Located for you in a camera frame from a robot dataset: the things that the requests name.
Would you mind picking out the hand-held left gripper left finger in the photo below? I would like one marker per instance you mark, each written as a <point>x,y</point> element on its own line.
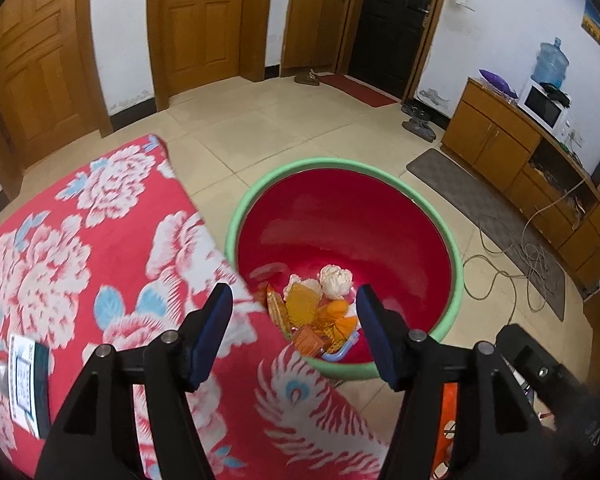
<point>212,335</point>

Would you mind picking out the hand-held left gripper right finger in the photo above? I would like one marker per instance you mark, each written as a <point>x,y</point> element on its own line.
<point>377,335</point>

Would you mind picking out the blue and white packet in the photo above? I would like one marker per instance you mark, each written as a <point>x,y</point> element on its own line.
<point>341,355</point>

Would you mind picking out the orange fruit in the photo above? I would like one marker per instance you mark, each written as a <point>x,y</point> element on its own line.
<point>337,312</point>

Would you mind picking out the orange cracker packet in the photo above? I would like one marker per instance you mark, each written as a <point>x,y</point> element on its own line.
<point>276,310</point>

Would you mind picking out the small orange box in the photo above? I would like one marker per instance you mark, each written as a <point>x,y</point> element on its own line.
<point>307,341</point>

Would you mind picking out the yellow foam fruit net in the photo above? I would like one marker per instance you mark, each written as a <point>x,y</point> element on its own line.
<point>302,305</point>

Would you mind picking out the smooth white foam fruit net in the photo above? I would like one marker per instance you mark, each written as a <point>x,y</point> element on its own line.
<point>295,281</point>

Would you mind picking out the green-rimmed red basin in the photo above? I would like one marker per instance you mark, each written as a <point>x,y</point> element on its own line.
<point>345,230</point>

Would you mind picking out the orange plastic bag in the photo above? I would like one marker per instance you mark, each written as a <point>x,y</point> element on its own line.
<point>450,405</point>

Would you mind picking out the red floral blanket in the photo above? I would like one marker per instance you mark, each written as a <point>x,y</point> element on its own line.
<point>105,260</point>

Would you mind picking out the grey floor mat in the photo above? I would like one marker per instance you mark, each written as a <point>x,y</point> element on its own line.
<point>450,180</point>

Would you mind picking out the silver foil packet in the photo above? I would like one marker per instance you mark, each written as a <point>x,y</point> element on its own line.
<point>25,385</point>

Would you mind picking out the dark shoe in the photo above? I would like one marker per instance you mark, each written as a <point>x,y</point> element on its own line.
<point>415,109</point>
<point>421,129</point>

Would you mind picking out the wooden cabinet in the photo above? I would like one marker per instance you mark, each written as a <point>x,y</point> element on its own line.
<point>485,130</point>

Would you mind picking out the red doormat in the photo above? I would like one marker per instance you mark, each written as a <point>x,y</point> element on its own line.
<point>357,89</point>

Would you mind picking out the white microwave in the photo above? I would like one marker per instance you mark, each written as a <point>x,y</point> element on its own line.
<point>537,105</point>

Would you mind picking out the brown slippers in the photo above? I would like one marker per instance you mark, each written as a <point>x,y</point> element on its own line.
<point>306,78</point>

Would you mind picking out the black cloth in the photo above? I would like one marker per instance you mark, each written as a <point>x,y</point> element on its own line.
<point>557,95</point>

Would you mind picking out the purple bag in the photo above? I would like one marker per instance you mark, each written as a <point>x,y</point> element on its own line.
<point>497,81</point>

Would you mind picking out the blue water bottle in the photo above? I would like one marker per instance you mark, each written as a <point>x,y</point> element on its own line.
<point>551,65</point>

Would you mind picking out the wooden door with metal lock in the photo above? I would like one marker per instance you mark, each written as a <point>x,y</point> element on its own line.
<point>200,25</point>

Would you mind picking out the black door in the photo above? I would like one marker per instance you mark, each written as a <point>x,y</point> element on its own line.
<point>390,20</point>

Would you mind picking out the low wooden wall panel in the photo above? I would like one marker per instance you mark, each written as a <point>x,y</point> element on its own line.
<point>315,30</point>

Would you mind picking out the wooden door with arched frame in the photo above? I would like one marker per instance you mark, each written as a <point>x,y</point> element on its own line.
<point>30,60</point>

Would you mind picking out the white light switch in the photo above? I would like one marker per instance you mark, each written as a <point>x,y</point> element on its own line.
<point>463,1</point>

